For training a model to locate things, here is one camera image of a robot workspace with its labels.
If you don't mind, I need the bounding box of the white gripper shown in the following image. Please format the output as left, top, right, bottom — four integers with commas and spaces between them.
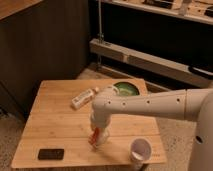
90, 113, 110, 148

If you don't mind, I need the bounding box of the red pepper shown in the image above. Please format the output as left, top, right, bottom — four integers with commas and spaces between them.
89, 128, 100, 144

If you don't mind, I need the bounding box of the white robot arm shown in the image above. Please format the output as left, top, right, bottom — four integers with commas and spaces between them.
91, 85, 213, 171

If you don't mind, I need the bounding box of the white plastic bottle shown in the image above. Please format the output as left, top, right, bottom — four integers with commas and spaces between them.
71, 87, 99, 110

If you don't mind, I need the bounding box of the green bowl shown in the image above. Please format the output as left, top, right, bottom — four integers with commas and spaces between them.
114, 82, 140, 96

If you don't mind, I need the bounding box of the wooden table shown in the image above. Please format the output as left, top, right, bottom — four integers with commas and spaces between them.
11, 79, 166, 169

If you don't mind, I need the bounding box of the white paper cup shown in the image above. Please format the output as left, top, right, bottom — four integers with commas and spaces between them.
130, 138, 152, 163

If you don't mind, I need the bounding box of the dark wooden cabinet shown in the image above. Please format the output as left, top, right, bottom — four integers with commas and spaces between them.
0, 0, 90, 115

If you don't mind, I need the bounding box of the metal shelf rack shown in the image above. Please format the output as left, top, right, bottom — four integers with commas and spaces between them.
89, 0, 213, 88

